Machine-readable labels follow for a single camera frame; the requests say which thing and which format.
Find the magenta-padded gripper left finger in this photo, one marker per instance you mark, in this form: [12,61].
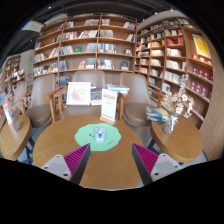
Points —
[75,160]

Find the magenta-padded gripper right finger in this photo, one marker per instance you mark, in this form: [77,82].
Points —
[148,160]

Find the transparent light blue computer mouse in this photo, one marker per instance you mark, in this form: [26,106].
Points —
[100,134]

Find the green smiley mouse pad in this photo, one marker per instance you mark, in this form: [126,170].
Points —
[85,136]

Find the glass vase with dried flowers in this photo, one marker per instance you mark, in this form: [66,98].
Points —
[170,125]

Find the stack of colourful books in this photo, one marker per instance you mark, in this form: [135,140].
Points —
[157,114]

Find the brown upholstered wooden armchair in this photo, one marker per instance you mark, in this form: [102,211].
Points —
[21,95]
[136,113]
[80,110]
[40,115]

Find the white sign on wooden base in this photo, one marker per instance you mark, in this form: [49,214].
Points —
[109,105]

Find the white framed pink picture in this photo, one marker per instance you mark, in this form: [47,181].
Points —
[78,93]

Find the dark cover book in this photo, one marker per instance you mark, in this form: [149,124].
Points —
[96,96]

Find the stack of light blue books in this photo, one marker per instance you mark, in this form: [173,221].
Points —
[118,88]

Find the small white table sign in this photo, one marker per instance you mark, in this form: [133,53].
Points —
[7,115]

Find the distant wooden bookshelf unit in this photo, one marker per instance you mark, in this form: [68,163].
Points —
[13,71]

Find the curved wooden bookshelf unit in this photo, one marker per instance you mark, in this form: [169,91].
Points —
[173,50]

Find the tall wooden bookshelf unit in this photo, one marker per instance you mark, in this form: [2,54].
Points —
[86,43]

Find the white ceiling panel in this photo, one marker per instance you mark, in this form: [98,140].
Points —
[37,26]

